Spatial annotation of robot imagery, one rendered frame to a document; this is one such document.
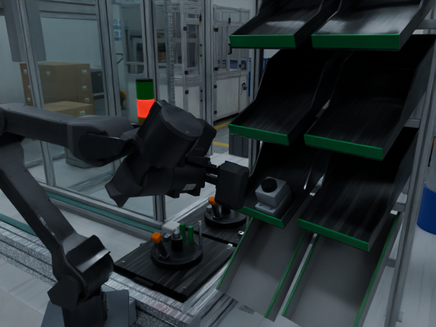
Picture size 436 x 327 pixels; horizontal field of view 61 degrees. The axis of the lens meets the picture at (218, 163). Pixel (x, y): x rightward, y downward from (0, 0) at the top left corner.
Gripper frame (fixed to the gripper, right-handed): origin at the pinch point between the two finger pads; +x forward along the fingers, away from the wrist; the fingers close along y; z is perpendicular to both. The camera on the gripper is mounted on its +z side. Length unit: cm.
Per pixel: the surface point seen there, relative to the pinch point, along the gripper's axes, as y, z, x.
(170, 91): 127, 16, 97
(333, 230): -14.0, -7.5, 18.0
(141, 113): 48, 6, 19
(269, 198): -3.5, -4.3, 11.9
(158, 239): 25.2, -22.9, 12.5
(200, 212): 41, -25, 44
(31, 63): 104, 15, 11
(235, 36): 5.3, 23.1, 4.8
